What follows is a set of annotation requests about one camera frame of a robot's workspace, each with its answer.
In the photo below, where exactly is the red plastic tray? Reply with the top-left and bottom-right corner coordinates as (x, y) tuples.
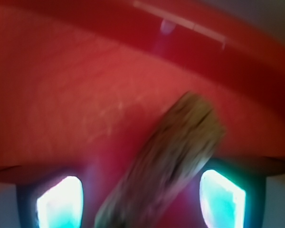
(0, 0), (285, 226)

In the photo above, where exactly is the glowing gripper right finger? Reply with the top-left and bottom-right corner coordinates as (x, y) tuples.
(199, 159), (266, 228)

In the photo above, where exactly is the brown wood chip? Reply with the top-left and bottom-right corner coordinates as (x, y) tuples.
(94, 92), (224, 228)

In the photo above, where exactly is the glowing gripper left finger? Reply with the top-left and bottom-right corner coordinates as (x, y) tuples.
(16, 170), (84, 228)

